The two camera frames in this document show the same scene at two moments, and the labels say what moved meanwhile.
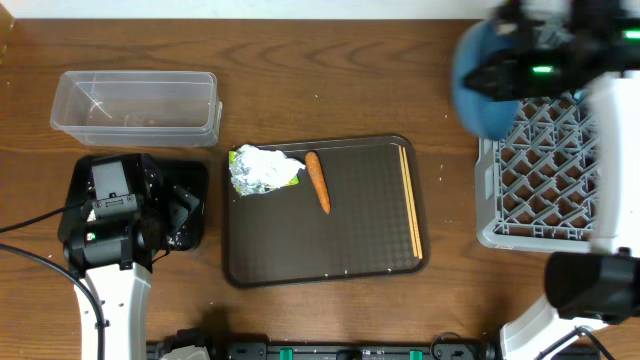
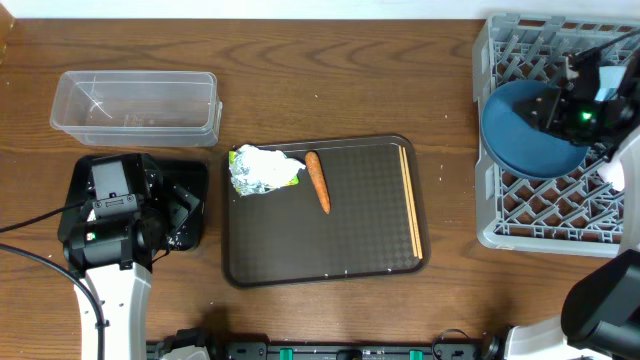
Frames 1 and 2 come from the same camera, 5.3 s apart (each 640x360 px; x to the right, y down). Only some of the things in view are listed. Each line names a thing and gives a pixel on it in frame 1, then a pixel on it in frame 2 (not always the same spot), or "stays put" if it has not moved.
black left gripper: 180,209 stays put
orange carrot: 317,172 stays put
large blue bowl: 487,117 → 518,149
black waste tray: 189,174 stays put
